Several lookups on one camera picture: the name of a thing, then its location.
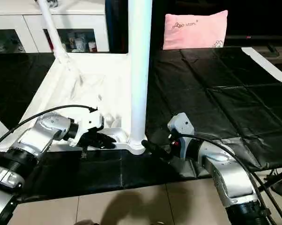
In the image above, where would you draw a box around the white plastic table top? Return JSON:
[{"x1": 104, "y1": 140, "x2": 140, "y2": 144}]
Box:
[{"x1": 9, "y1": 51, "x2": 147, "y2": 155}]

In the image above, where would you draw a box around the white glass-door cabinet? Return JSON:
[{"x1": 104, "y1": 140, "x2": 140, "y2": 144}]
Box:
[{"x1": 0, "y1": 0, "x2": 110, "y2": 53}]

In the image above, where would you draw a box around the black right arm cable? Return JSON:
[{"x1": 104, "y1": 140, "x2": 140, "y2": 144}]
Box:
[{"x1": 176, "y1": 134, "x2": 282, "y2": 225}]

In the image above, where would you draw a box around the black work mat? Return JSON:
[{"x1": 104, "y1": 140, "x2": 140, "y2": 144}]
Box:
[{"x1": 0, "y1": 46, "x2": 282, "y2": 203}]

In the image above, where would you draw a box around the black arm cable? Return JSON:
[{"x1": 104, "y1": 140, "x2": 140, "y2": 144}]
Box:
[
  {"x1": 176, "y1": 134, "x2": 282, "y2": 225},
  {"x1": 0, "y1": 105, "x2": 98, "y2": 150}
]

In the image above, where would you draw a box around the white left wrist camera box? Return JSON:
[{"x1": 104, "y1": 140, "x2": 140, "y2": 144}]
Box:
[{"x1": 68, "y1": 112, "x2": 105, "y2": 147}]

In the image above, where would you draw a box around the pink pillow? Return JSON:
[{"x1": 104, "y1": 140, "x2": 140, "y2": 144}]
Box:
[{"x1": 163, "y1": 10, "x2": 229, "y2": 50}]

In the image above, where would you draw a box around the black tripod stand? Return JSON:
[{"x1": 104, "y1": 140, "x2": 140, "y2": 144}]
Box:
[{"x1": 262, "y1": 165, "x2": 282, "y2": 194}]

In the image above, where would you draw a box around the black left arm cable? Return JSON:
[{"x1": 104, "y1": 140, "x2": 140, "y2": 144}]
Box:
[{"x1": 0, "y1": 105, "x2": 98, "y2": 150}]

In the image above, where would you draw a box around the white flat board strip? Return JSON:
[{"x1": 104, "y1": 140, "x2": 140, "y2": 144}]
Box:
[{"x1": 242, "y1": 47, "x2": 282, "y2": 92}]

